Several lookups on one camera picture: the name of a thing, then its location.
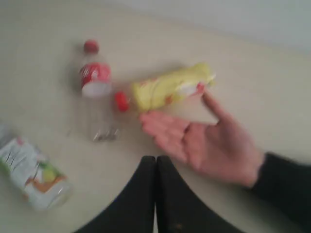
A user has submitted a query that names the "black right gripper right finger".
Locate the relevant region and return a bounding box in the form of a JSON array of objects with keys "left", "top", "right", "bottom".
[{"left": 156, "top": 156, "right": 241, "bottom": 233}]

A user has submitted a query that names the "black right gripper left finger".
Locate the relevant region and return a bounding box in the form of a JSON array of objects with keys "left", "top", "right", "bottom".
[{"left": 77, "top": 156, "right": 156, "bottom": 233}]

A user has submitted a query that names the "white-label green tea bottle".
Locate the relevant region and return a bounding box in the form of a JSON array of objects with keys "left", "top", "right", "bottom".
[{"left": 0, "top": 123, "right": 72, "bottom": 211}]

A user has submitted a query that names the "clear red-label cola bottle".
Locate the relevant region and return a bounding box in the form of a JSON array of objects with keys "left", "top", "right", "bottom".
[{"left": 77, "top": 39, "right": 119, "bottom": 142}]

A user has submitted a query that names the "yellow bottle with red cap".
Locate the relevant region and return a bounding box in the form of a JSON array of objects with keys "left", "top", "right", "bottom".
[{"left": 113, "top": 63, "right": 215, "bottom": 112}]

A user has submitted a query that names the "bare open human hand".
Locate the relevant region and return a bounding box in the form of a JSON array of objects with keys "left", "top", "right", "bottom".
[{"left": 139, "top": 92, "right": 264, "bottom": 188}]

